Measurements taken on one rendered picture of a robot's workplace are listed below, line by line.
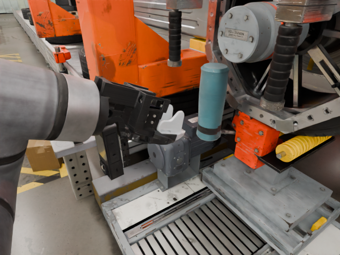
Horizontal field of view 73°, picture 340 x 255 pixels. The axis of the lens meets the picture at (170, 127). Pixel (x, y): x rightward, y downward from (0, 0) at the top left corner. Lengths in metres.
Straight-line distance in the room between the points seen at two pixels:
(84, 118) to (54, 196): 1.13
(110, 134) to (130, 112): 0.05
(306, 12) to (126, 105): 0.31
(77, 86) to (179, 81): 0.81
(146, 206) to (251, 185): 0.48
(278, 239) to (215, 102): 0.56
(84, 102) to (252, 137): 0.63
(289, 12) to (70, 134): 0.37
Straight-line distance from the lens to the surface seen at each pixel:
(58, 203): 1.38
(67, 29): 2.84
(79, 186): 1.30
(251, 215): 1.06
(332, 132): 0.79
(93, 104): 0.31
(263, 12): 0.61
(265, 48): 0.62
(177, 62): 0.70
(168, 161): 0.97
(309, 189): 1.16
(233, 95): 0.85
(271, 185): 1.09
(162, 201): 1.16
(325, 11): 0.49
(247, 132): 0.83
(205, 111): 0.78
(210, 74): 0.73
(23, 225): 1.36
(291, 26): 0.45
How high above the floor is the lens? 0.95
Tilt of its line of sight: 31 degrees down
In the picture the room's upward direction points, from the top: straight up
